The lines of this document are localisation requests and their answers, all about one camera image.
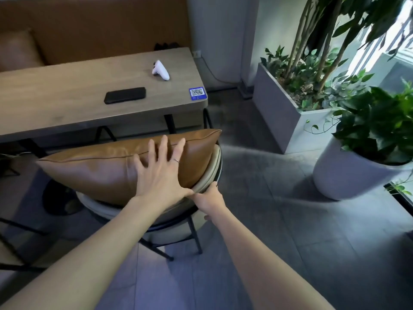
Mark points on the white wall socket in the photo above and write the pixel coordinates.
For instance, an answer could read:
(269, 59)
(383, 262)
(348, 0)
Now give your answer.
(196, 54)

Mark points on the brown leather pillow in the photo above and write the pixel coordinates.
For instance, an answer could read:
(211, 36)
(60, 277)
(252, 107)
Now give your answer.
(96, 167)

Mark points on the grey rectangular planter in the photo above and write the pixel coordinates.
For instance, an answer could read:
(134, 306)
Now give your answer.
(277, 106)

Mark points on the person's right hand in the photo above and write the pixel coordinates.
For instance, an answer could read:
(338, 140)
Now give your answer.
(213, 201)

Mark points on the black round base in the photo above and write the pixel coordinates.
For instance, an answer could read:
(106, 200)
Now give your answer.
(58, 196)

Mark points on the person's left middle finger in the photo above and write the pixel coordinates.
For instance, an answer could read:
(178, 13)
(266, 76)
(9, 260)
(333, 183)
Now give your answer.
(164, 150)

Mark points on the tall green tree plant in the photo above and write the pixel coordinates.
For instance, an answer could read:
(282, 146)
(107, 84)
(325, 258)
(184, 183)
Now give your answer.
(322, 35)

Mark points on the person's right forearm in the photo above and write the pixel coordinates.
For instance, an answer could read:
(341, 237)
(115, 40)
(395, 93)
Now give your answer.
(258, 267)

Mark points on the black smartphone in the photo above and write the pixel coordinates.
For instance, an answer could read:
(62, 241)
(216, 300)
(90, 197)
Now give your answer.
(125, 95)

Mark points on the window with white frame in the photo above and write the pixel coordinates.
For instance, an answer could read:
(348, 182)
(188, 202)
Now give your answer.
(392, 66)

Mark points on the blue code sticker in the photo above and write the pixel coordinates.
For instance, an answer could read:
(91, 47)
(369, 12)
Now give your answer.
(197, 93)

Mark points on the brown leather bench sofa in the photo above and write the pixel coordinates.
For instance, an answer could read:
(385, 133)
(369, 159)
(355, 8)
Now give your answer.
(103, 28)

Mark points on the person's left thumb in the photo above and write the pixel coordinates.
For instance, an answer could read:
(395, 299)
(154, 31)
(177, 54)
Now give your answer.
(186, 192)

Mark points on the wooden table with black legs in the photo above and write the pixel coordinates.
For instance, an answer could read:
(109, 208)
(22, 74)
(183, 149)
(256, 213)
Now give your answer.
(64, 103)

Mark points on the brown leather sofa cushion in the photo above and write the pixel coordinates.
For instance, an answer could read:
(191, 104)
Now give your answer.
(19, 51)

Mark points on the black metal chair frame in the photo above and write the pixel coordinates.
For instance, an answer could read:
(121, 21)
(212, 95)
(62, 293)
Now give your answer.
(22, 226)

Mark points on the beige chair with black legs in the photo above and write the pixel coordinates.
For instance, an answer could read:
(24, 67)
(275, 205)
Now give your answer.
(210, 166)

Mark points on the person's left forearm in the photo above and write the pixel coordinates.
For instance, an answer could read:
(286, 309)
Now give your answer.
(84, 264)

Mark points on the person's left little finger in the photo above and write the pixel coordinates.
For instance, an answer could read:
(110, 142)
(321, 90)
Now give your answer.
(141, 165)

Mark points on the person's right fingers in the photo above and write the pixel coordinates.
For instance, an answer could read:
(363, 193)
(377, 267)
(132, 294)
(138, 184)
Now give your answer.
(214, 187)

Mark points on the green leafy potted plant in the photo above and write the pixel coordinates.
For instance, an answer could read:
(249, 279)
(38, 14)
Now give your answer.
(374, 125)

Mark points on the white round plant pot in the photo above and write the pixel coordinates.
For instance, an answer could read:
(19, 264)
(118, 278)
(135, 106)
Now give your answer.
(348, 174)

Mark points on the person's left hand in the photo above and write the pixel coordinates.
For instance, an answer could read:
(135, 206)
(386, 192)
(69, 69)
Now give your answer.
(161, 183)

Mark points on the white game controller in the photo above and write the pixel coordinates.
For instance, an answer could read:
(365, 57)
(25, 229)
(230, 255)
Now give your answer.
(160, 70)

